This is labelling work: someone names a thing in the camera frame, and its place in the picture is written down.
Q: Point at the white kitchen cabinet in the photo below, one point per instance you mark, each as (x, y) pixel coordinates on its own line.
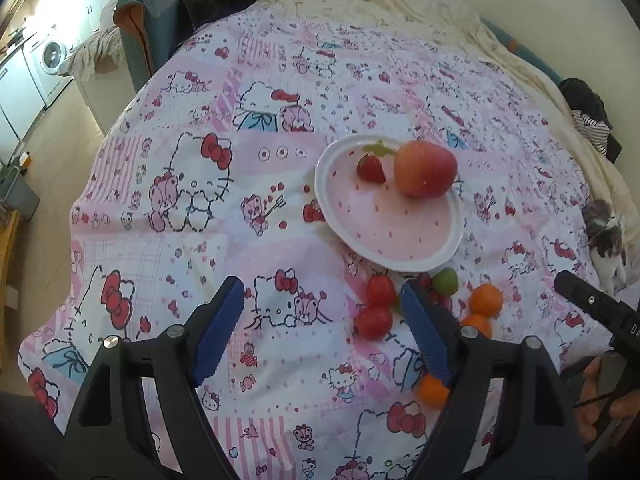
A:
(17, 100)

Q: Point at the cream bed sheet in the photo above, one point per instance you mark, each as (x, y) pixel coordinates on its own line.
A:
(400, 5)

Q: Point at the pink dotted white plate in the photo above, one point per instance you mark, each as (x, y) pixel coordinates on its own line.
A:
(400, 230)

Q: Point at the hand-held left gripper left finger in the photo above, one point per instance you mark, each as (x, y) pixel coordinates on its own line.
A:
(220, 320)

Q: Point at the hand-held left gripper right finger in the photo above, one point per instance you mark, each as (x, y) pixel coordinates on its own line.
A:
(425, 330)

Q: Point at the white washing machine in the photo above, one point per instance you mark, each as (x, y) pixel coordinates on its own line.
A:
(52, 55)

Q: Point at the floral cloth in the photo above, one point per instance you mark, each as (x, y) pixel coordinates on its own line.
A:
(95, 55)

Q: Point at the green round fruit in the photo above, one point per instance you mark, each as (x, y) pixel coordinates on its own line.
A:
(445, 281)

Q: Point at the orange tangerine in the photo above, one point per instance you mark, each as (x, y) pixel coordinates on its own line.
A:
(477, 325)
(486, 300)
(431, 392)

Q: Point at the red cherry tomato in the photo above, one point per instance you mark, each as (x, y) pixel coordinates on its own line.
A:
(373, 322)
(381, 291)

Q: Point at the pink cartoon printed blanket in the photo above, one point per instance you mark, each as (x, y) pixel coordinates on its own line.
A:
(200, 240)

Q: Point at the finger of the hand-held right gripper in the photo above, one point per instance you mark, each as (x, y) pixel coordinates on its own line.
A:
(585, 295)

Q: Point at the dark clothing pile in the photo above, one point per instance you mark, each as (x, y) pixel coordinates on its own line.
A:
(585, 95)

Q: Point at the wooden stool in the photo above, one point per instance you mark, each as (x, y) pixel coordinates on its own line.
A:
(7, 255)

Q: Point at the grey bin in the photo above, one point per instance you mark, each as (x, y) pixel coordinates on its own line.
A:
(17, 192)

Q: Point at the person's right hand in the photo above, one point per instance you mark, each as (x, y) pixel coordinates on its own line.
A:
(595, 400)

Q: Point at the red apple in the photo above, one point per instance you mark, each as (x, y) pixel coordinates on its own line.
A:
(425, 170)

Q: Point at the white plastic bag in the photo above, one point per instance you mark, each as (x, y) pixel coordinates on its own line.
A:
(112, 7)

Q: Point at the grey and white cat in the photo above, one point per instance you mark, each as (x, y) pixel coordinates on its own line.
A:
(605, 240)

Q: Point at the small red strawberry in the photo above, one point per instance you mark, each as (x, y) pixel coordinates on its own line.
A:
(371, 169)

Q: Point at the striped garment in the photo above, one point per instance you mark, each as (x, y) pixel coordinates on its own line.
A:
(592, 130)

